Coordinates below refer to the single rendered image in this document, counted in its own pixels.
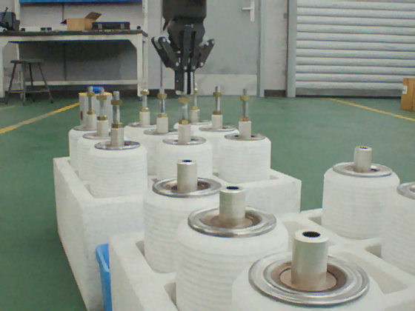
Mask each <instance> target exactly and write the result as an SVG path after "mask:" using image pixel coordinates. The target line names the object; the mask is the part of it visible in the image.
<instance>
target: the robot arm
mask: <svg viewBox="0 0 415 311"><path fill-rule="evenodd" d="M206 16H207V0H162V18H163V19H164V20H165V22H164V25H163V27H162V33H161V34H160V35H159V36H157V37H153V38H152V39H151V42H152V44H153V46H154V47H155V49H156V52H157V53H158V54H159V57H160V58H161V60H162V62H163V63H164V64H165V66H166V67H169V68H170V69H172V70H173V71H174V89H175V91H176V94H177V95H192V94H193V90H194V71H195V70H196V69H197V68H199V67H203V65H204V63H205V61H206V59H207V57H208V55H209V53H210V52H211V50H212V48H213V46H214V44H215V41H214V39H209V38H208V37H207V36H206V35H205V29H204V26H203V20H204V19H205V18H206ZM178 51H181V53H178ZM189 52H191V53H189ZM179 58H180V59H181V60H180V63H179ZM188 58H190V62H189V63H188Z"/></svg>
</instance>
